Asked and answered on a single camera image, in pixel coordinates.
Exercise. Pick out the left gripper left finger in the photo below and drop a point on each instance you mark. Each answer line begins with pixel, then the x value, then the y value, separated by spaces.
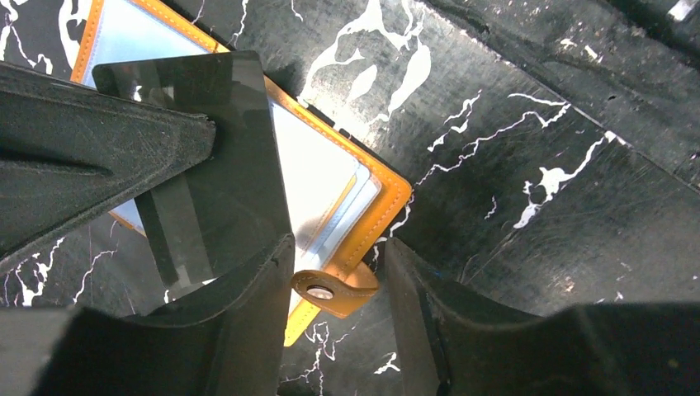
pixel 225 338

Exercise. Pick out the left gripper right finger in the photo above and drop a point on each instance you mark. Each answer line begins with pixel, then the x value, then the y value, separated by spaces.
pixel 453 341

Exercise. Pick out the orange leather card holder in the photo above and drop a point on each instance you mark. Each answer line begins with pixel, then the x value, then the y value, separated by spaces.
pixel 340 198

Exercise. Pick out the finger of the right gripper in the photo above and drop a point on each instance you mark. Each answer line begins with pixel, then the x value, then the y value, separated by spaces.
pixel 69 154

